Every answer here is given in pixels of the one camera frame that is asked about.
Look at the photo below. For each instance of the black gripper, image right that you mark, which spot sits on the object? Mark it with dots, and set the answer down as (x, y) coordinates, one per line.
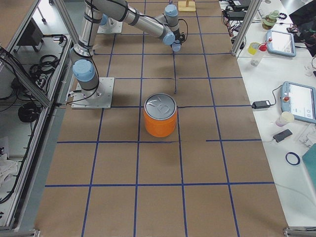
(181, 37)

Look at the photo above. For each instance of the silver robot arm, image left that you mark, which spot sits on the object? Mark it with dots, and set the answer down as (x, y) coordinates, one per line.
(98, 14)

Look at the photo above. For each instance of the white paper cup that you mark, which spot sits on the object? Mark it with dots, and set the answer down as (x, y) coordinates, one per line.
(284, 119)

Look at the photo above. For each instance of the wooden mug tree stand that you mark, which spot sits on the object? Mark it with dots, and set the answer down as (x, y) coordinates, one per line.
(186, 6)

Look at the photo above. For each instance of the yellow tape roll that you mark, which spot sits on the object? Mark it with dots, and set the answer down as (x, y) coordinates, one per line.
(253, 47)

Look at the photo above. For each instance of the orange canister with silver lid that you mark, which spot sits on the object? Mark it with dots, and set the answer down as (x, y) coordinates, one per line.
(160, 113)

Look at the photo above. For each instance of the clear squeeze bottle red cap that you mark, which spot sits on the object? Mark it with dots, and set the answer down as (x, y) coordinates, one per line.
(260, 52)

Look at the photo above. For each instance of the green lidded jar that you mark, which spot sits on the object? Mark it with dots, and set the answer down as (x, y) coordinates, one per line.
(270, 20)

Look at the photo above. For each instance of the blue teach pendant far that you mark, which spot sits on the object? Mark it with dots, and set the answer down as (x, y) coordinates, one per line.
(281, 43)

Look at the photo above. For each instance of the blue teach pendant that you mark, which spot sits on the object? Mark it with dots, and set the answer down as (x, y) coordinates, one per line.
(281, 43)
(300, 100)

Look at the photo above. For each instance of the black power adapter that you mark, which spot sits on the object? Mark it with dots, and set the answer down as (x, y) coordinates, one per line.
(261, 104)

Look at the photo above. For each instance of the blue teach pendant near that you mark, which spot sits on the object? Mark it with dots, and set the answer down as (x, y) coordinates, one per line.
(300, 100)

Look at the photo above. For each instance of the black smartphone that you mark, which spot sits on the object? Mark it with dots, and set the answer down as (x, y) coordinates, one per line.
(282, 135)

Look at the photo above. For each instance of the blue tape roll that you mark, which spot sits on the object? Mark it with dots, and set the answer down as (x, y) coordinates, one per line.
(292, 159)

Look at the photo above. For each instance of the aluminium frame post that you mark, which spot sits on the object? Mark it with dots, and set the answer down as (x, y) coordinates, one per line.
(253, 7)

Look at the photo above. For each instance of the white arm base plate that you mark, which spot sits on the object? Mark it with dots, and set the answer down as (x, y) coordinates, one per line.
(110, 26)
(102, 98)

